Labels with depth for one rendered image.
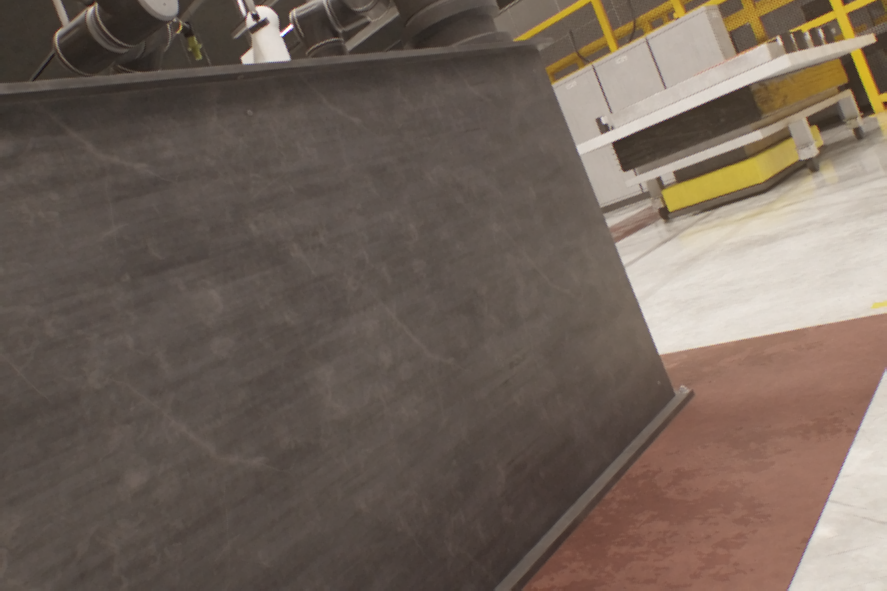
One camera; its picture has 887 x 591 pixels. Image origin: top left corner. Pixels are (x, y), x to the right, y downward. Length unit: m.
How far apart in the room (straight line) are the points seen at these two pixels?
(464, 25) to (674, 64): 8.65
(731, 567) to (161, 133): 0.96
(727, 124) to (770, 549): 4.69
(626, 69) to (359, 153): 9.38
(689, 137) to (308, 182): 4.82
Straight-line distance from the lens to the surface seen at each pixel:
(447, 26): 1.71
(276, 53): 5.18
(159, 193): 1.02
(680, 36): 10.24
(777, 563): 1.17
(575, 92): 10.89
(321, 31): 2.04
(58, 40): 1.73
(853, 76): 12.02
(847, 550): 1.18
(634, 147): 5.97
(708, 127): 5.75
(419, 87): 1.42
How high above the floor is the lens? 0.57
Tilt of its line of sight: level
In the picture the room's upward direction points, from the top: 22 degrees counter-clockwise
